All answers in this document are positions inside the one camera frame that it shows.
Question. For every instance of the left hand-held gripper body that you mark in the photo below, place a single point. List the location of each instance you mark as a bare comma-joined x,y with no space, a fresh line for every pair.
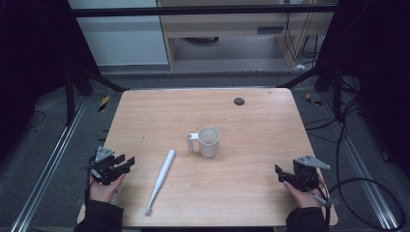
103,166

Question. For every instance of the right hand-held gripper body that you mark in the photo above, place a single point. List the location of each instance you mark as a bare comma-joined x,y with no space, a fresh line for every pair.
307,172

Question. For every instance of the person's left hand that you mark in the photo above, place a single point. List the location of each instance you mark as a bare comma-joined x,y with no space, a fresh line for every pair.
103,191

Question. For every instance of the person's right hand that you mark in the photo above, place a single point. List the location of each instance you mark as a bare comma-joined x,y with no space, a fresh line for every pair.
304,198

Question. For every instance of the white toothbrush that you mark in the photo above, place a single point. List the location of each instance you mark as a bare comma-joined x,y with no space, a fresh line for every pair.
161,180

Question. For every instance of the yellow black striped tape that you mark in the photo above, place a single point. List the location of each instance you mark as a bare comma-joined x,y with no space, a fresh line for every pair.
103,103
313,100

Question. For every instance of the dark round table grommet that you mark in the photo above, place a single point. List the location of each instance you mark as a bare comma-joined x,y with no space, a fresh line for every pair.
239,101

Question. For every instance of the black curtain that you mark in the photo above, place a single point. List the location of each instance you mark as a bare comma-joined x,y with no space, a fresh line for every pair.
374,74
35,64

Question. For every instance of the white cabinet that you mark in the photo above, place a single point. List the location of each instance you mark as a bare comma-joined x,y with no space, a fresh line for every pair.
122,38

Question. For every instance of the light wooden desk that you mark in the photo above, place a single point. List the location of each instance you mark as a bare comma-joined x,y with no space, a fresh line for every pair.
225,27

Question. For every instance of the aluminium floor rail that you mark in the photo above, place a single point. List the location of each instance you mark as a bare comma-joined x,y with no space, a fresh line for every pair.
48,167
357,164

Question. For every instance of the black upright frame post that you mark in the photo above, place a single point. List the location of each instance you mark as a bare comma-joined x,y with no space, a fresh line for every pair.
337,93
69,96

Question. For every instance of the black slanted frame strut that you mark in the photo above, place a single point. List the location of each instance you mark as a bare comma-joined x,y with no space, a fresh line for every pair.
304,79
100,79

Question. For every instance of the black horizontal frame bar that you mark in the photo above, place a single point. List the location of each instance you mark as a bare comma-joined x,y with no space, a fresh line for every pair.
199,11

